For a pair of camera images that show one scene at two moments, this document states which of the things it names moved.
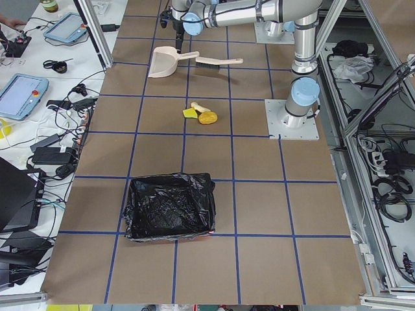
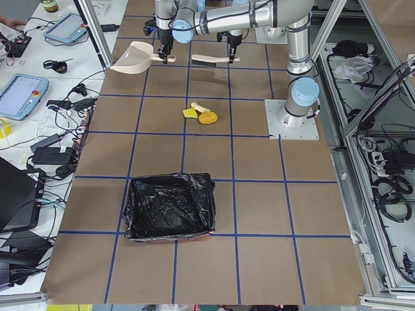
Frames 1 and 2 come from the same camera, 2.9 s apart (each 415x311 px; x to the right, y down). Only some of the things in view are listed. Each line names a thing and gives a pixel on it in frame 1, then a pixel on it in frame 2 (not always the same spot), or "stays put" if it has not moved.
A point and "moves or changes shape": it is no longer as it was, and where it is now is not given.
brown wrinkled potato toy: x=207 y=118 stays put
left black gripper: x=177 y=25 → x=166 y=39
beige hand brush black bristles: x=214 y=63 moves or changes shape
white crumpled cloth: x=354 y=68 stays put
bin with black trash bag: x=170 y=205 stays put
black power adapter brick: x=52 y=155 stays put
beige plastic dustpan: x=165 y=61 → x=137 y=57
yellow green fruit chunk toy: x=190 y=113 stays put
